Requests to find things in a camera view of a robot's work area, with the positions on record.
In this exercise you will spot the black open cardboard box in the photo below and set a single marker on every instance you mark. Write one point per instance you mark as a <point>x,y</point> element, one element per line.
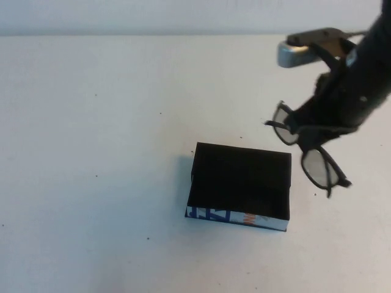
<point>238,180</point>

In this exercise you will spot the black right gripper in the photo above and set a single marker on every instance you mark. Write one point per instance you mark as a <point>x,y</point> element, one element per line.
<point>342,103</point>

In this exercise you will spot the dark metal camera bracket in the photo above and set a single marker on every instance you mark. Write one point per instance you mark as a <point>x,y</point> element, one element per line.
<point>317,35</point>

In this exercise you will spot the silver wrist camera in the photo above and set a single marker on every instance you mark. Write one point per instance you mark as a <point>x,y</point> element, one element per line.
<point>294,56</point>

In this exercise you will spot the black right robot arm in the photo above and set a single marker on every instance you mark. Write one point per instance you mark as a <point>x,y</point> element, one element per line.
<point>377,45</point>

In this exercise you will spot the black-framed glasses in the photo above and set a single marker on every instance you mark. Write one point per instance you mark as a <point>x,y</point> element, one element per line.
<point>317,169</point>

